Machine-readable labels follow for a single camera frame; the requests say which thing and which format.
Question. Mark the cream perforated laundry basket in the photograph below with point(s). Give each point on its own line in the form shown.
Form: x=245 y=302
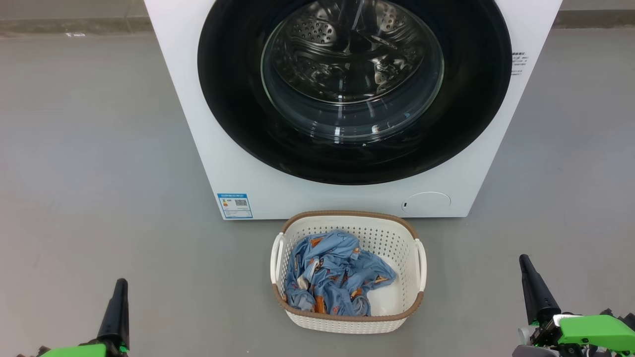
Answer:
x=392 y=238

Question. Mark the round white filter cover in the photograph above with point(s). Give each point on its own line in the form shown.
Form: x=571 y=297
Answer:
x=426 y=203

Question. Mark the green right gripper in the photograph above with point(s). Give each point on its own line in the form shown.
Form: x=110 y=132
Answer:
x=590 y=329

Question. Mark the white front-load washing machine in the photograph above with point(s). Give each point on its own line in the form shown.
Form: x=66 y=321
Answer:
x=178 y=74

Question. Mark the black round glass washer door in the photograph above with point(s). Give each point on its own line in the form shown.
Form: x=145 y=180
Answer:
x=233 y=99

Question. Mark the blue energy label sticker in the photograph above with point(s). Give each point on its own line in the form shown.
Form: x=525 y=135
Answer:
x=235 y=206

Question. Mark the stainless steel washing machine drum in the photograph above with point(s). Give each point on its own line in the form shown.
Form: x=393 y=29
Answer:
x=317 y=34

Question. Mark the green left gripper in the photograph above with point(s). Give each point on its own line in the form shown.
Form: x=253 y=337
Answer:
x=74 y=352

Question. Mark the blue patterned garment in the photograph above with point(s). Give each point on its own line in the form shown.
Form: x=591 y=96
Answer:
x=357 y=282
x=322 y=248

